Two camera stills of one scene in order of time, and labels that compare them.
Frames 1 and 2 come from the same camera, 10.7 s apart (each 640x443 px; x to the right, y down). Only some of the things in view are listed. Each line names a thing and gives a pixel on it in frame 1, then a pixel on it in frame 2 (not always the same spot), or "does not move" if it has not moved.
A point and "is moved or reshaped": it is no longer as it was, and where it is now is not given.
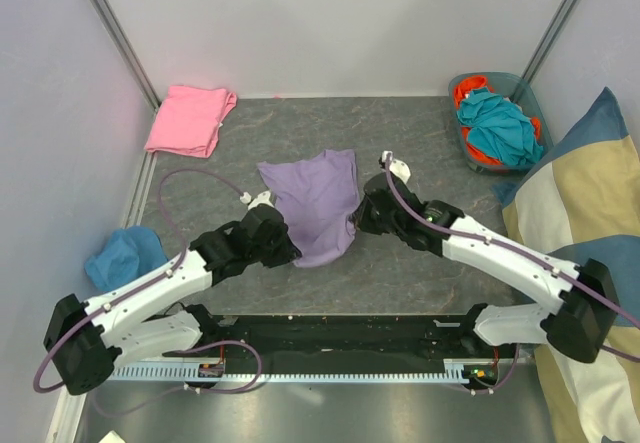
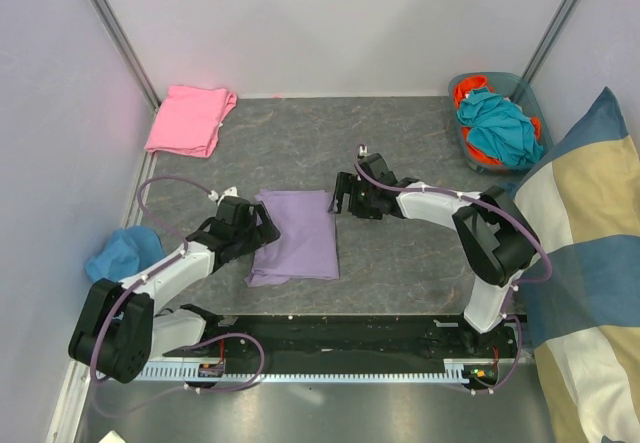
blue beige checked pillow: x=578 y=198 does not move
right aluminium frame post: x=568 y=4 does not move
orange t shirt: x=462 y=88 does not move
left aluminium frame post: x=115 y=31 does not move
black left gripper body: x=276 y=253 -> x=251 y=238
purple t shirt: x=318 y=196 is moved or reshaped
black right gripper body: x=368 y=220 -> x=361 y=198
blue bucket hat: x=127 y=255 does not move
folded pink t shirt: x=189 y=120 does not move
